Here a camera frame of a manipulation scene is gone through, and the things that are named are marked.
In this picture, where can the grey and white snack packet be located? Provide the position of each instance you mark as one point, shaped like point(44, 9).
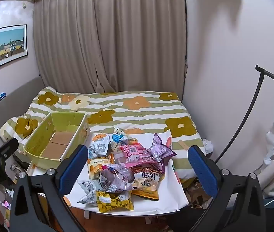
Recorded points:
point(87, 193)

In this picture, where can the glass jar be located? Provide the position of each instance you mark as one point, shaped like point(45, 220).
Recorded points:
point(14, 168)

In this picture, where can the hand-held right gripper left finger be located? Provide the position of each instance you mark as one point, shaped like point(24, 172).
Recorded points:
point(75, 166)

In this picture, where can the yellow-green cardboard box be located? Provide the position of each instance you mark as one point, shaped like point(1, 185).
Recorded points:
point(54, 137)

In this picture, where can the small blue and white object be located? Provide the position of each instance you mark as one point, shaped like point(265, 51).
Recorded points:
point(2, 96)

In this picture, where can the purple snack packet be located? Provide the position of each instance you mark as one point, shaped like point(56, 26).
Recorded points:
point(159, 149)

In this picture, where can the orange-yellow snack bag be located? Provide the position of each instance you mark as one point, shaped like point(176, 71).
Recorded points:
point(149, 182)

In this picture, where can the framed wall picture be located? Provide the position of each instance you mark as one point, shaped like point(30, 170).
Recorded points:
point(6, 48)

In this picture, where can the grey padded headboard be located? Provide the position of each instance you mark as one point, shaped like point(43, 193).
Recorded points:
point(11, 101)

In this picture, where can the black curved stand pole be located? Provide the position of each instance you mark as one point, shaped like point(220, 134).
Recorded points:
point(254, 101)

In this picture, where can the pink snack packet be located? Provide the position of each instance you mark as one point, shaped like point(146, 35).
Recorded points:
point(134, 156)

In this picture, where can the beige strip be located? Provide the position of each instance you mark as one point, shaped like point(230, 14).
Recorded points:
point(182, 145)

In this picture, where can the white fruit print tablecloth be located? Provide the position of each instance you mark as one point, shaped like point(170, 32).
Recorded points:
point(170, 191)

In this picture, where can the yellow and black snack packet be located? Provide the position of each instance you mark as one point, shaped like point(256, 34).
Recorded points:
point(114, 201)

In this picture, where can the striped floral blanket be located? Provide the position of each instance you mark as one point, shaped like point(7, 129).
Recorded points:
point(137, 111)

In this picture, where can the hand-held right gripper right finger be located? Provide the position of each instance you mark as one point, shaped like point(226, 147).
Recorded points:
point(200, 169)

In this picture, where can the floral pillow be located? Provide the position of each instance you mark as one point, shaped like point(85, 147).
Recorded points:
point(47, 98)
point(21, 125)

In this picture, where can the cream and blue snack packet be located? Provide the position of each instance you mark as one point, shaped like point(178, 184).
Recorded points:
point(121, 137)

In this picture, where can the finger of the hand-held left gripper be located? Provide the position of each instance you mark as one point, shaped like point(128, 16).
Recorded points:
point(5, 148)

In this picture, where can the silver blue snack packet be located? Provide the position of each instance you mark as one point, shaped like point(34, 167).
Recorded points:
point(97, 148)

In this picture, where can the white crumpled cloth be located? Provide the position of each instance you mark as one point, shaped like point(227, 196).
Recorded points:
point(208, 145)

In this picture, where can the orange and white snack packet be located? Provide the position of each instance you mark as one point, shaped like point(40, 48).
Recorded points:
point(98, 168)

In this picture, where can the beige curtain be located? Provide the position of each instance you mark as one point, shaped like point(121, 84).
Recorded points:
point(108, 33)

